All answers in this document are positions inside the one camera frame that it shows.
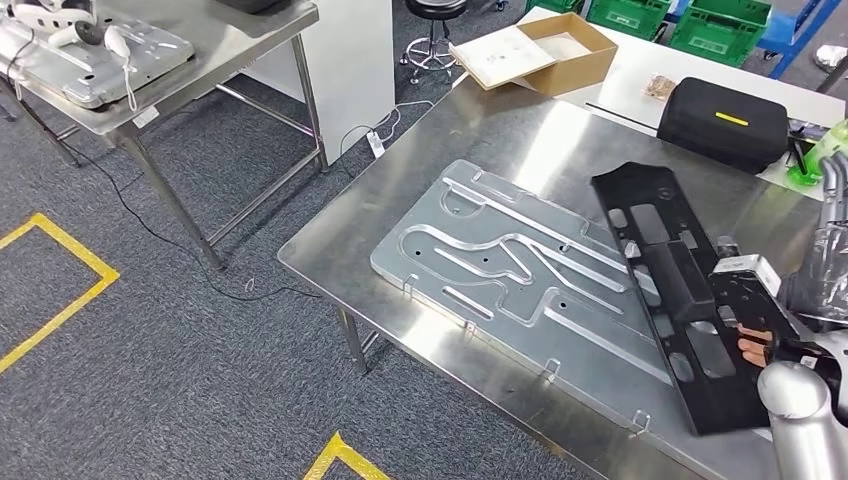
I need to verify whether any white cabinet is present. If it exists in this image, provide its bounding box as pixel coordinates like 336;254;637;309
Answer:
241;0;397;167

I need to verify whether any white table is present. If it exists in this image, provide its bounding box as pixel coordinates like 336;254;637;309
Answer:
450;5;848;203

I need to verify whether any stamped grey metal panel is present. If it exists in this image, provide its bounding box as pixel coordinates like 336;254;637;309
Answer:
0;14;197;111
369;158;776;458

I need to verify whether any white controller with black end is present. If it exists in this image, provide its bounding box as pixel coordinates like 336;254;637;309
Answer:
47;19;104;49

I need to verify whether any pale cardboard lid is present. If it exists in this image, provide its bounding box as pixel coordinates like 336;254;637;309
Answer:
448;25;556;92

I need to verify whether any small snack packet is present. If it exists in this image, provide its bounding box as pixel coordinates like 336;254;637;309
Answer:
643;74;678;102

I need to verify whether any white power cable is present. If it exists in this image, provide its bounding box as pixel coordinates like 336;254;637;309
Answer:
339;99;435;160

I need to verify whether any black pen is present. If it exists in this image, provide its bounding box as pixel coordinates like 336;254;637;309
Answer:
788;139;810;177

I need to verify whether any white VR headset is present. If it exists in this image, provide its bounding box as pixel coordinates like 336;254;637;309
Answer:
9;0;97;31

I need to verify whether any white controller with strap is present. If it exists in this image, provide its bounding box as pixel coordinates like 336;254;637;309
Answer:
103;25;139;113

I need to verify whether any stainless steel workbench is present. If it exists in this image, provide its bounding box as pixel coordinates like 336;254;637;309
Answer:
276;78;848;480

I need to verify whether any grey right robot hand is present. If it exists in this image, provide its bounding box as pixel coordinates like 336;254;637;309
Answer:
715;150;848;326

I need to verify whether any green plastic bottle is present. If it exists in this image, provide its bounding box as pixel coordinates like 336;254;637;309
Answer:
786;119;848;188

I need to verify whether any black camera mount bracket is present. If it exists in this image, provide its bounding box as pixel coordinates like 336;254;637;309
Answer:
705;271;843;372

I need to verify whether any black plastic plate frame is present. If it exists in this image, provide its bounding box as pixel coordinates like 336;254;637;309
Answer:
590;160;806;437

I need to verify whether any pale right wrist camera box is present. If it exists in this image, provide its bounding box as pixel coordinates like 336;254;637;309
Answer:
712;253;783;299

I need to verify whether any white crumpled bag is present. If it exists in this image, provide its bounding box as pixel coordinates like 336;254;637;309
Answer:
813;44;848;71

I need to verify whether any stainless steel table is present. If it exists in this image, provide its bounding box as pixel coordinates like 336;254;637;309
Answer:
0;0;329;272

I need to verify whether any black case with yellow stripe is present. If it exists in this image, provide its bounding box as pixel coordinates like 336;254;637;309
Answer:
657;77;790;175

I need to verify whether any chrome bar stool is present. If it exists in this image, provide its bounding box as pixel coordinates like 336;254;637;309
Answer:
399;0;468;86

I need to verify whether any thin black floor cable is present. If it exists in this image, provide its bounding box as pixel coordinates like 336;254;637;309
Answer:
6;39;323;303

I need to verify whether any brown cardboard box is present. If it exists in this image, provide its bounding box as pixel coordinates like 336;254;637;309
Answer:
513;11;619;99

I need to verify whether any blue metal cart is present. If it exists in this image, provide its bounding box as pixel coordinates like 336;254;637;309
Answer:
757;0;848;81

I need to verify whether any yellow floor tape square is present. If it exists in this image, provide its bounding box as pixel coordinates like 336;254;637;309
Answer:
303;431;392;480
0;211;122;376

